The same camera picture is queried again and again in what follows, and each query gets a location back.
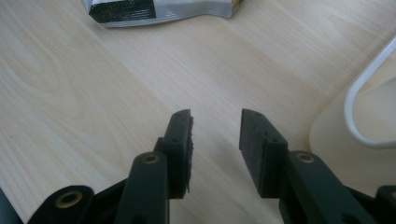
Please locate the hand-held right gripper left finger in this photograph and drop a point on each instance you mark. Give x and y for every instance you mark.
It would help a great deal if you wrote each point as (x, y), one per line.
(174, 155)

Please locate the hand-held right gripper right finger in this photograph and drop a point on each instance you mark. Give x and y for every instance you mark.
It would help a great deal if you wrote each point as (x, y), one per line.
(264, 161)

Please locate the silver and black foil packet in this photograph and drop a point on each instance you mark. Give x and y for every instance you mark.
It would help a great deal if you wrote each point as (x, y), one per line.
(162, 11)

